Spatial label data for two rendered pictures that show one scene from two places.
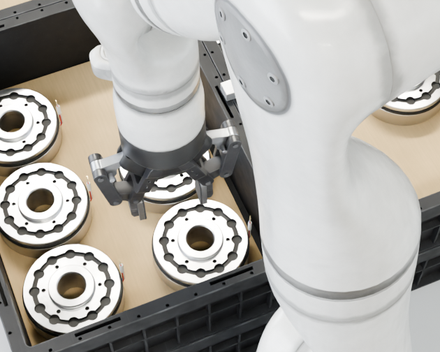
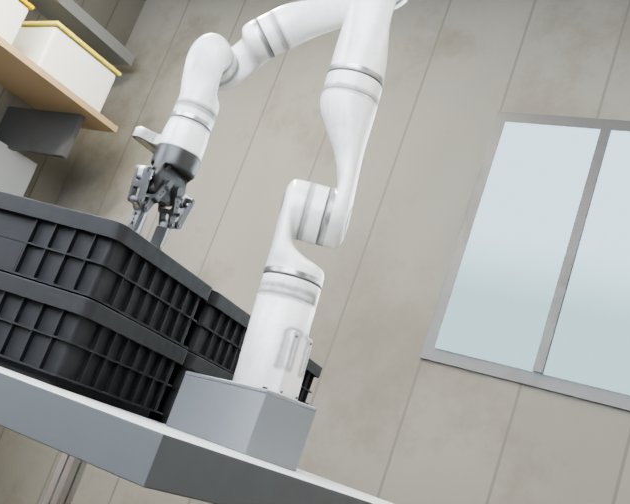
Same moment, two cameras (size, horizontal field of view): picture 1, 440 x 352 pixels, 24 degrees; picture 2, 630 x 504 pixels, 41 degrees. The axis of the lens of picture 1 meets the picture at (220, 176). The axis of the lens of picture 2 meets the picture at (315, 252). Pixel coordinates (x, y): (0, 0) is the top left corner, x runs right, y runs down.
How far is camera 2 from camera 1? 1.49 m
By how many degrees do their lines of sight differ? 81
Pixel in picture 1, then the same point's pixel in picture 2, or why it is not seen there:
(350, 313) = (374, 91)
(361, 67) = not seen: outside the picture
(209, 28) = (304, 20)
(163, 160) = (190, 161)
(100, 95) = not seen: outside the picture
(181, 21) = (293, 17)
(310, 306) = (364, 83)
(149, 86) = (210, 104)
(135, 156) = (175, 157)
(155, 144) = (194, 146)
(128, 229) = not seen: hidden behind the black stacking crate
